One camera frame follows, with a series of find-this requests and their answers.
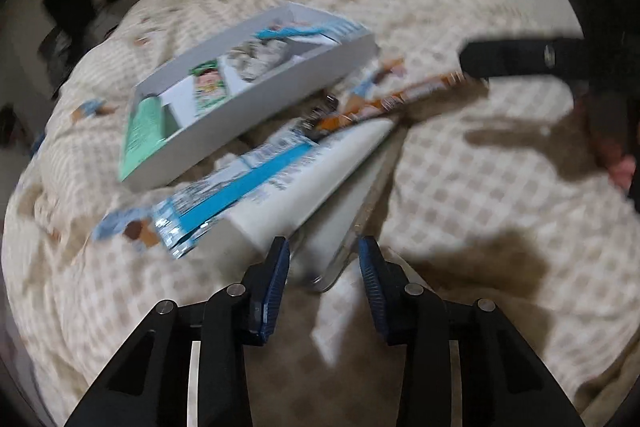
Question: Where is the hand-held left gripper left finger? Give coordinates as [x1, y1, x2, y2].
[64, 236, 292, 427]

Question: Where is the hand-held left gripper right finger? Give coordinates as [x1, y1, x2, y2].
[357, 236, 586, 427]

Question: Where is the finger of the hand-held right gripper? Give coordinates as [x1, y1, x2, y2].
[459, 38, 591, 82]

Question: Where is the white cream tube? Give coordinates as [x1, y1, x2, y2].
[230, 117, 398, 255]

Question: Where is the blue candy packet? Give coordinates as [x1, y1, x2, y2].
[255, 18, 366, 48]
[150, 127, 326, 260]

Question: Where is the orange brown candy packet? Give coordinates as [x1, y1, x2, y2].
[317, 72, 468, 132]

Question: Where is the white shallow box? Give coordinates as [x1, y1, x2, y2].
[117, 2, 378, 185]

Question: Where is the mint green tube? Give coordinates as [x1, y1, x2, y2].
[119, 94, 176, 178]

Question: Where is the green candy packet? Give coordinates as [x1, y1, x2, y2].
[187, 59, 233, 112]

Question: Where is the grey speckled sock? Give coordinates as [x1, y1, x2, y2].
[222, 36, 296, 82]

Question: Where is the person's right hand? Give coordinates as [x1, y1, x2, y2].
[597, 139, 637, 191]

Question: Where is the checkered printed blanket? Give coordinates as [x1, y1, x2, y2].
[0, 0, 636, 427]

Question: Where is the black chair with clothes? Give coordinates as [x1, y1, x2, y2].
[37, 29, 76, 98]

